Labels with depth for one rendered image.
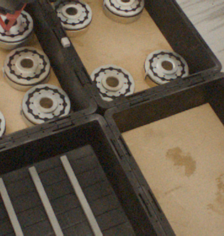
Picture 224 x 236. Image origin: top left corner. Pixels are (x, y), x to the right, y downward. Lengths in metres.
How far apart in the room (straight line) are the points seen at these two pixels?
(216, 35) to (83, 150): 0.63
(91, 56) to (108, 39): 0.07
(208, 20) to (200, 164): 0.57
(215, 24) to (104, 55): 0.46
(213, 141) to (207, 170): 0.07
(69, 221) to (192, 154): 0.30
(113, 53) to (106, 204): 0.38
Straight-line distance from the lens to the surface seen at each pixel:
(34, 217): 0.92
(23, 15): 1.12
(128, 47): 1.15
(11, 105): 1.03
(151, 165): 1.00
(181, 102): 1.04
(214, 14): 1.50
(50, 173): 0.96
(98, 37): 1.16
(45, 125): 0.89
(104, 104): 0.93
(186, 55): 1.14
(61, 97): 1.01
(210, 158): 1.05
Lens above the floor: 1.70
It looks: 56 degrees down
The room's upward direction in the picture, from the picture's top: 12 degrees clockwise
